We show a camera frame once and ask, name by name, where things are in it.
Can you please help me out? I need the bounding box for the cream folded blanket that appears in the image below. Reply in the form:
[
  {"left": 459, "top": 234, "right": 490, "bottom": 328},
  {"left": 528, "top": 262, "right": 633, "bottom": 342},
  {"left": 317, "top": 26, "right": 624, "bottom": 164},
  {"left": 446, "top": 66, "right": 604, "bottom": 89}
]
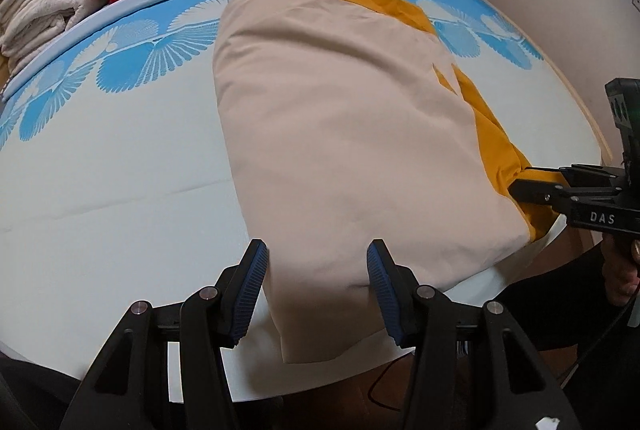
[{"left": 0, "top": 0, "right": 111, "bottom": 70}]

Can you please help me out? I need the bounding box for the person's leg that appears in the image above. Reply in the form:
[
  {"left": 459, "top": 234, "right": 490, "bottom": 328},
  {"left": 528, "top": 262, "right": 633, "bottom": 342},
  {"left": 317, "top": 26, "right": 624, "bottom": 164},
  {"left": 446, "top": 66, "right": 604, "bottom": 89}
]
[{"left": 492, "top": 242, "right": 640, "bottom": 361}]

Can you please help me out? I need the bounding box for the black cable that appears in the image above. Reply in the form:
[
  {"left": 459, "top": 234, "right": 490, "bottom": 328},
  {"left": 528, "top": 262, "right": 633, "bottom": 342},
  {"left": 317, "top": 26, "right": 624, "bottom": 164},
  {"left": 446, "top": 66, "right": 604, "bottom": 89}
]
[{"left": 367, "top": 352, "right": 416, "bottom": 412}]

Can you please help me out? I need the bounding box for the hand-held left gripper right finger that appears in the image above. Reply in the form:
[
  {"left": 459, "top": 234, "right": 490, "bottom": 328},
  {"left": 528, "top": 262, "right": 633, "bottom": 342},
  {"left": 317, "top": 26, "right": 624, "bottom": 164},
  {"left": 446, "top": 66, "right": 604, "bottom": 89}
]
[{"left": 366, "top": 239, "right": 581, "bottom": 430}]

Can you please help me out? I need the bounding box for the person's right hand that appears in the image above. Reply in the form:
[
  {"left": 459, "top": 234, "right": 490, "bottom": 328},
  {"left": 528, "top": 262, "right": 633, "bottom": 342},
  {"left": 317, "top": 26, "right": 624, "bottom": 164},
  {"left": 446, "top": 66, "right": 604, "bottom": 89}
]
[{"left": 602, "top": 234, "right": 640, "bottom": 309}]

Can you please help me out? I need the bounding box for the beige and mustard jacket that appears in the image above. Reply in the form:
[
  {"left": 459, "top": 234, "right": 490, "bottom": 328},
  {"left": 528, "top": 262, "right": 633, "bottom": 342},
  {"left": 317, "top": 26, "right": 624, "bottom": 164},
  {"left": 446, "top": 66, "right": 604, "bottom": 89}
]
[{"left": 212, "top": 0, "right": 533, "bottom": 365}]

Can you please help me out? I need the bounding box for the white mat with blue print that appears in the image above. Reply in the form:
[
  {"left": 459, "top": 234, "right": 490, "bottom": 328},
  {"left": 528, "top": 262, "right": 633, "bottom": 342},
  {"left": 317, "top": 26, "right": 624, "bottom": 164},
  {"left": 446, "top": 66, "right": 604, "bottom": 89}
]
[{"left": 0, "top": 0, "right": 613, "bottom": 403}]

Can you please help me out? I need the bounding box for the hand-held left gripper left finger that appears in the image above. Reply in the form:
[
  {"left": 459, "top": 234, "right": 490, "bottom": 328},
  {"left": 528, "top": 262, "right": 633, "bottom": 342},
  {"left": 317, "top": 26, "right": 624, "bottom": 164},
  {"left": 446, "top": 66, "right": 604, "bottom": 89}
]
[{"left": 60, "top": 238, "right": 270, "bottom": 430}]

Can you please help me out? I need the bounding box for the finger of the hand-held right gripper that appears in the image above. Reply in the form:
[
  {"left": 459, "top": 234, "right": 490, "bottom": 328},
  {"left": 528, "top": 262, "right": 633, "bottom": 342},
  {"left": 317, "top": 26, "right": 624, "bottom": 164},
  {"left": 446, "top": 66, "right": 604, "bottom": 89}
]
[
  {"left": 522, "top": 164, "right": 623, "bottom": 185},
  {"left": 509, "top": 179, "right": 626, "bottom": 211}
]

